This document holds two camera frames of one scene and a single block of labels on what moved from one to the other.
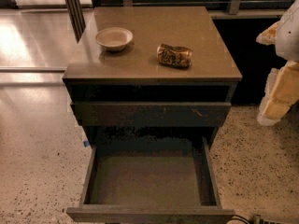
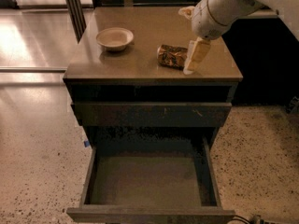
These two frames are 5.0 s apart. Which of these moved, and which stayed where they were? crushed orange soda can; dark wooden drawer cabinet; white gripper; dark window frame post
Moved: white gripper
Stayed: crushed orange soda can; dark wooden drawer cabinet; dark window frame post
